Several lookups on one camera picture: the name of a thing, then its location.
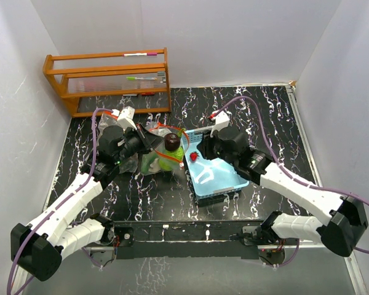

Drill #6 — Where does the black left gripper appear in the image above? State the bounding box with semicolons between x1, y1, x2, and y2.
114;123;164;164

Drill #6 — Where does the dark purple round fruit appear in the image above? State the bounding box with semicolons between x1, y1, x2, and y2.
164;133;181;152

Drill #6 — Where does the clear zip bag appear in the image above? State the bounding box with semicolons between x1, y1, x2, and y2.
96;110;138;174
140;122;189;175

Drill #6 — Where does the light green round fruit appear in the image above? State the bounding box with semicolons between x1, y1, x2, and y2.
159;146;185;171

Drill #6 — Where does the clear zip top bag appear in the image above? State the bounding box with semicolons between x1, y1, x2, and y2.
96;110;138;174

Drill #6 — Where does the red strawberry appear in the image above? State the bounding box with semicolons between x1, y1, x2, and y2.
189;152;199;162

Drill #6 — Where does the white garlic bulb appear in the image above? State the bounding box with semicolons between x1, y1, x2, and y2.
148;159;161;173

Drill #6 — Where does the green chili pepper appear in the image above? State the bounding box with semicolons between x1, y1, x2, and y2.
177;128;186;139

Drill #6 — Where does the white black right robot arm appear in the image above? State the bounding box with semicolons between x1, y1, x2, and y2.
197;127;368;257

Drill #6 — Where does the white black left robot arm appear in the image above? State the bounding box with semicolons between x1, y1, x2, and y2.
10;124;163;281

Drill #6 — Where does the light blue plastic basket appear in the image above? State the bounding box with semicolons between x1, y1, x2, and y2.
184;127;249;200

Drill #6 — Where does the red black small item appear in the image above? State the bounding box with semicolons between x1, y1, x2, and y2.
141;92;156;96

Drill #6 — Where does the green white marker pen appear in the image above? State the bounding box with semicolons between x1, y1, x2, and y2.
126;76;157;81

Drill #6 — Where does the small grey clip box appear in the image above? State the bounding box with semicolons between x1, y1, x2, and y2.
157;71;167;84

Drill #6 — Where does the orange wooden shelf rack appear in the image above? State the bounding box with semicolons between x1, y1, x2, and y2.
42;48;172;118

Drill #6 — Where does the pink white marker pen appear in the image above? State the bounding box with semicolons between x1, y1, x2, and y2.
123;52;158;57

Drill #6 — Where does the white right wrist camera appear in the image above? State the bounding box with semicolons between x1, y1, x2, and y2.
210;111;229;137

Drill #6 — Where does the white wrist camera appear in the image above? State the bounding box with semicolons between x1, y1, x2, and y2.
112;106;136;130
210;111;229;137

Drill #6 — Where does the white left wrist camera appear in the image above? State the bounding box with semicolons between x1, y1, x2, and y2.
112;106;136;130

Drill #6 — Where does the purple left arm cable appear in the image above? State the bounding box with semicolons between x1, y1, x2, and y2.
6;108;114;295

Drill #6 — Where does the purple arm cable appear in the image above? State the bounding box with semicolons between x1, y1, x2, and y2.
213;96;369;256
6;108;114;295

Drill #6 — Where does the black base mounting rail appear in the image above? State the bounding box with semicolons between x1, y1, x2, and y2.
79;219;299;261

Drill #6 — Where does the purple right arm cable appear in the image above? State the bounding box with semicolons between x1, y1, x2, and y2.
213;96;369;256

